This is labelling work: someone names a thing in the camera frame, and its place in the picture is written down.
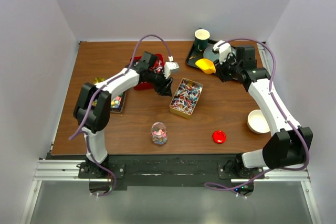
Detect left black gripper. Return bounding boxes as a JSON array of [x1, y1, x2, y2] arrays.
[[147, 68, 173, 97]]

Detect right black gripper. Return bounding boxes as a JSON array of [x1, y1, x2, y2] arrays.
[[214, 53, 242, 83]]

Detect gold tin of lollipops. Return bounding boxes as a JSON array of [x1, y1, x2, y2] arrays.
[[169, 78, 203, 119]]

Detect yellow plastic scoop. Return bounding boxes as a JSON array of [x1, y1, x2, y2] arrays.
[[195, 58, 216, 74]]

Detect red tin swirl lollipops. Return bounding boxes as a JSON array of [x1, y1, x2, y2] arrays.
[[134, 54, 164, 91]]

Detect clear plastic jar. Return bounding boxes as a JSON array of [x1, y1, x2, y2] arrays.
[[151, 122, 167, 145]]

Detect tin of star candies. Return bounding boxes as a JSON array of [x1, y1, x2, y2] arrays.
[[93, 77, 127, 113]]

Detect red jar lid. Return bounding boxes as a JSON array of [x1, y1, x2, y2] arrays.
[[212, 130, 226, 144]]

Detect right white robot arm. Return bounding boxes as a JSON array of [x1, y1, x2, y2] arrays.
[[212, 41, 313, 178]]

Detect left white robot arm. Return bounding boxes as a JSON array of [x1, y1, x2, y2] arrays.
[[70, 52, 180, 178]]

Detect dark teal plate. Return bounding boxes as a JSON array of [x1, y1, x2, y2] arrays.
[[203, 45, 219, 62]]

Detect black serving tray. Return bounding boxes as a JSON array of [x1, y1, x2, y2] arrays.
[[185, 39, 217, 69]]

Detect dark green paper cup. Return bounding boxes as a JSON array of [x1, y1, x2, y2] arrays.
[[194, 28, 210, 52]]

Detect white bowl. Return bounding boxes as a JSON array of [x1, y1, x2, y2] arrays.
[[247, 110, 270, 134]]

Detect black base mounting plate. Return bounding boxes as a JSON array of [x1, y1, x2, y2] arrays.
[[77, 154, 263, 193]]

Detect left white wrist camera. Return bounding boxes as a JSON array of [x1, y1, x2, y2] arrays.
[[163, 56, 180, 79]]

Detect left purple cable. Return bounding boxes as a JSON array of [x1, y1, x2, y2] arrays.
[[68, 34, 173, 141]]

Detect purple cable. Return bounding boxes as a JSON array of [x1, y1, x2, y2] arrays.
[[68, 34, 173, 141], [204, 38, 310, 192]]

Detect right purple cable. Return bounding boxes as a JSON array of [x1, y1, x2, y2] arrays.
[[204, 38, 310, 192]]

